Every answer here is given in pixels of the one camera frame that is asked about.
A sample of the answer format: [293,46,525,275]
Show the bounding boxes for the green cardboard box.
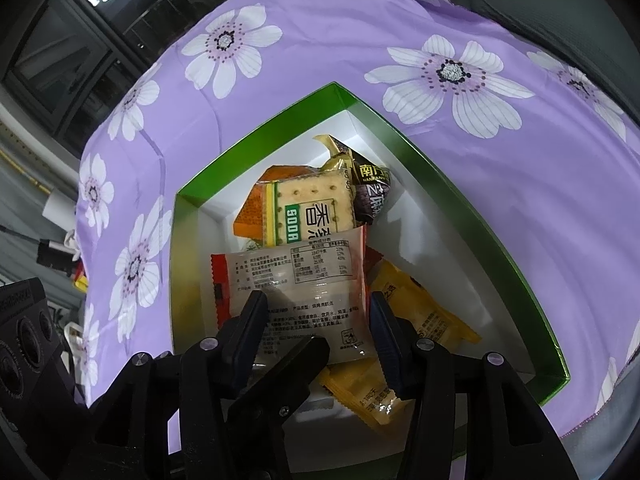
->
[167,81,571,461]

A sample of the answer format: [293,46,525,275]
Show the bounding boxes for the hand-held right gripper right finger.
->
[369,290,581,480]

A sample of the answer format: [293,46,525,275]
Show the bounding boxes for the yellow cake packet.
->
[367,257,483,346]
[317,357,416,428]

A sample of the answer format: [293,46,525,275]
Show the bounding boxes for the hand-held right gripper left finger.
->
[65,289,332,480]

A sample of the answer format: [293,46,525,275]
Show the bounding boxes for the pale yellow cracker packet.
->
[262,170,358,248]

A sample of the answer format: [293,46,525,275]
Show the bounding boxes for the purple floral blanket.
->
[75,0,640,441]

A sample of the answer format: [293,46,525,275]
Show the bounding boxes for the beige snack packet red edges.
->
[210,225,381,366]

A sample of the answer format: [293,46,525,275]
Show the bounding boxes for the white paper roll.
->
[42,192,78,228]

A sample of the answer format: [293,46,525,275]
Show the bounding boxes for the gold and brown snack packet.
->
[312,133,393,226]

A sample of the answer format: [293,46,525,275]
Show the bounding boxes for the dark grey sofa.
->
[445,0,640,111]

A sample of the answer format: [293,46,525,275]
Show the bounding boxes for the black device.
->
[37,240,81,273]

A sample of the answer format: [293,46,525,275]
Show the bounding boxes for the orange seed packet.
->
[232,165,311,241]

